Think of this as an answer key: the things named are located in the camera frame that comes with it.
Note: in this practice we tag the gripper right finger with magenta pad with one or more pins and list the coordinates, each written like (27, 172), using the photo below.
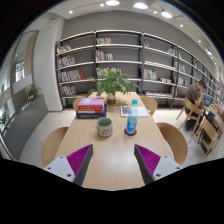
(153, 166)

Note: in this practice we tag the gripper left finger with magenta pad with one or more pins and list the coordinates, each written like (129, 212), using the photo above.
(72, 167)

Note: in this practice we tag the blue plastic water bottle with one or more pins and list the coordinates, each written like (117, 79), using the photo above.
(132, 118)

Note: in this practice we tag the wooden chair front left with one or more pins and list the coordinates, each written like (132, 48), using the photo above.
(51, 145)

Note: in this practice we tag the wooden chair front right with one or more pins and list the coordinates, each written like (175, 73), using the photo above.
(175, 140)

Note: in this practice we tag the red round coaster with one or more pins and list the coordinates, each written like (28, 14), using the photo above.
(128, 134)

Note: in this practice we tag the grey-green ceramic cup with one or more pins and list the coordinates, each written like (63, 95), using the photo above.
(104, 127)

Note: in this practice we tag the open white magazine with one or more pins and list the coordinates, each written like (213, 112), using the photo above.
(141, 111)

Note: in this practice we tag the red middle book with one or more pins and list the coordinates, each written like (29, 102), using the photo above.
(95, 108)

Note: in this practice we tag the dark blue bottom book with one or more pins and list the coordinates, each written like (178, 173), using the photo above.
(81, 115)

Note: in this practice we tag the wooden chair back right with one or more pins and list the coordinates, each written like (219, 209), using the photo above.
(150, 103)

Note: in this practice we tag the wooden folding chair far right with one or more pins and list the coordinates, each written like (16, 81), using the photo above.
(210, 134)

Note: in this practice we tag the wooden chair back left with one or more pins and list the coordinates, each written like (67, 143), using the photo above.
(76, 103)

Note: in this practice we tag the pink top book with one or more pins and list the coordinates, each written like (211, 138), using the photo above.
(91, 102)

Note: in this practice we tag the wooden folding chair of person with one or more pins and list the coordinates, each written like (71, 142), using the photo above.
(192, 112)

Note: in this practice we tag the seated person in brown shirt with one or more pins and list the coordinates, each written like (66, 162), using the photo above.
(194, 93)

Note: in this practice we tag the potted plant far left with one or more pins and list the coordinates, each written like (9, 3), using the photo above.
(4, 118)

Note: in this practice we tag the potted plant by window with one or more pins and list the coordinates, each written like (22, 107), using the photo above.
(32, 92)

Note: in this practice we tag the green potted plant on table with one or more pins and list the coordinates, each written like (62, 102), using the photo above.
(111, 82)

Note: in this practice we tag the large grey bookshelf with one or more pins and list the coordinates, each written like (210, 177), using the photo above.
(158, 68)

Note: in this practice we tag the ceiling spotlight right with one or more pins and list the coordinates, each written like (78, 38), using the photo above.
(166, 14)

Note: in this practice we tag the ceiling spotlight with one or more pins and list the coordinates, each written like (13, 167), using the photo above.
(166, 14)
(112, 2)
(140, 5)

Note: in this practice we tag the ceiling spotlight middle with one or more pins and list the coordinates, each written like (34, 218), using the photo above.
(140, 5)

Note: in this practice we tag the ceiling spotlight left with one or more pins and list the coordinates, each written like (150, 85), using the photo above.
(112, 2)

